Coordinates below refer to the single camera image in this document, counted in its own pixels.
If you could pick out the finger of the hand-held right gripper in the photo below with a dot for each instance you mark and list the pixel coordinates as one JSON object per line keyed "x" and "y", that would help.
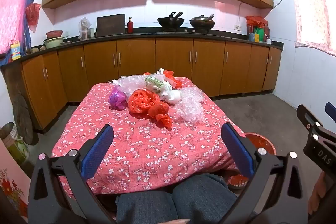
{"x": 331, "y": 109}
{"x": 309, "y": 121}

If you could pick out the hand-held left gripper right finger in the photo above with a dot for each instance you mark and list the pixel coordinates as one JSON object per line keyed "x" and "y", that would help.
{"x": 236, "y": 148}

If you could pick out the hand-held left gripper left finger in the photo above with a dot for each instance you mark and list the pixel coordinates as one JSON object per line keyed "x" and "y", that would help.
{"x": 98, "y": 150}

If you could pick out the red plastic basket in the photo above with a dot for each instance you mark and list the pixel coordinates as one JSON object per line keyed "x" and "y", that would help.
{"x": 260, "y": 142}

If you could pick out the purple plastic bag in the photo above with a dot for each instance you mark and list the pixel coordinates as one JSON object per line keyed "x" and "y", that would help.
{"x": 117, "y": 99}

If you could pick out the clear plastic bags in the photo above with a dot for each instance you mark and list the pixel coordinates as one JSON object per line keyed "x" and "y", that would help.
{"x": 189, "y": 108}

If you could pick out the large red plastic bag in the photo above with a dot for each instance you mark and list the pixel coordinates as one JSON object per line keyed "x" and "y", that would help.
{"x": 141, "y": 102}

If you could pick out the clear plastic bag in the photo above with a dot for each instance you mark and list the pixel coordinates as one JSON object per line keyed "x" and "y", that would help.
{"x": 128, "y": 82}

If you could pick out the green printed white plastic bag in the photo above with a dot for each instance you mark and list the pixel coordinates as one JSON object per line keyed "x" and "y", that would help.
{"x": 155, "y": 82}

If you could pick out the person's right hand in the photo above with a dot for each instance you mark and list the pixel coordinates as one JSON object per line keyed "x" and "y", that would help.
{"x": 324, "y": 190}

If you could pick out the red floral tablecloth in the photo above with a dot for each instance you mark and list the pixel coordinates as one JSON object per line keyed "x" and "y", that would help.
{"x": 144, "y": 150}

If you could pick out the person's right leg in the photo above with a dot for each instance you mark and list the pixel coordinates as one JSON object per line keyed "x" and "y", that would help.
{"x": 204, "y": 195}

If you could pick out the person's leg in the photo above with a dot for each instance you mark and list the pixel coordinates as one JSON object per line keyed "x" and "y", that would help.
{"x": 144, "y": 208}
{"x": 204, "y": 195}

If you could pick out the person's left leg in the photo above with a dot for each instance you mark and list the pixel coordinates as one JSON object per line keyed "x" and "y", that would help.
{"x": 144, "y": 208}

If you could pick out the round wooden board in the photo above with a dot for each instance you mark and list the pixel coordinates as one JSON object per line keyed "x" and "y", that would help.
{"x": 22, "y": 119}

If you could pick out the white bucket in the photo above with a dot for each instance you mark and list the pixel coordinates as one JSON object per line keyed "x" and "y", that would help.
{"x": 13, "y": 145}

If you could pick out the white mug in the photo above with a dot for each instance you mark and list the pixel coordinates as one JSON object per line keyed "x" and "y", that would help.
{"x": 269, "y": 42}

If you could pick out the floral printed sheet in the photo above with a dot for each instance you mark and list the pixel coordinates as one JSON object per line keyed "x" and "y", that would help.
{"x": 10, "y": 184}

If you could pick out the clear plastic wrapper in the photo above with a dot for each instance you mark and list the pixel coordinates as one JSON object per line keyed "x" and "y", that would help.
{"x": 160, "y": 71}

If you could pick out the green box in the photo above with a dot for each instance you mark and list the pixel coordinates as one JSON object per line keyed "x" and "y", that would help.
{"x": 259, "y": 34}

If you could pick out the pink floral curtain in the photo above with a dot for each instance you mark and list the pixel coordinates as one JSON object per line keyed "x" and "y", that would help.
{"x": 312, "y": 8}

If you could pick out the wooden lower cabinets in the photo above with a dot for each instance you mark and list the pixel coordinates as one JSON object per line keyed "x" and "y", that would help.
{"x": 173, "y": 66}

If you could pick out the red bag on containers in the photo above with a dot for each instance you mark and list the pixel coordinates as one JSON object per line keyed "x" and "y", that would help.
{"x": 256, "y": 21}

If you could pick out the green basin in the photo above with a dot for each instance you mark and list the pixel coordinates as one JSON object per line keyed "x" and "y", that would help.
{"x": 53, "y": 43}

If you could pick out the clear bag with jar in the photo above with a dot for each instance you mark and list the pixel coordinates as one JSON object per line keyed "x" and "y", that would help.
{"x": 84, "y": 28}

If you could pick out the black countertop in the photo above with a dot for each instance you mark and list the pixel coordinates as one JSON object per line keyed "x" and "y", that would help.
{"x": 147, "y": 35}

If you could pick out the dark cutting board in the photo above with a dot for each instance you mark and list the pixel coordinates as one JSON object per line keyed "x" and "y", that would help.
{"x": 110, "y": 25}

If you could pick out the red bottle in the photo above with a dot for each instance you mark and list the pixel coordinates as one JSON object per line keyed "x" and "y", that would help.
{"x": 130, "y": 27}

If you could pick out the yellow detergent bottle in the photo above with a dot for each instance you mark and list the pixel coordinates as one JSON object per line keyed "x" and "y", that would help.
{"x": 15, "y": 52}

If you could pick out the black wok with lid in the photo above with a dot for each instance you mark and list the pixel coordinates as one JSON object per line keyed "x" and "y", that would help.
{"x": 202, "y": 22}

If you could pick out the hanging red plastic bag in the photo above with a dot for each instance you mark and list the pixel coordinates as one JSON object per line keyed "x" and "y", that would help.
{"x": 32, "y": 15}

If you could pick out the pink curtain with blue edge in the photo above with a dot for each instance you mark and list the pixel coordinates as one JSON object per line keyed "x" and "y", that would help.
{"x": 15, "y": 3}

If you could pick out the wall socket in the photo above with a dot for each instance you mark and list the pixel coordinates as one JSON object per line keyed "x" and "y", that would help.
{"x": 237, "y": 27}

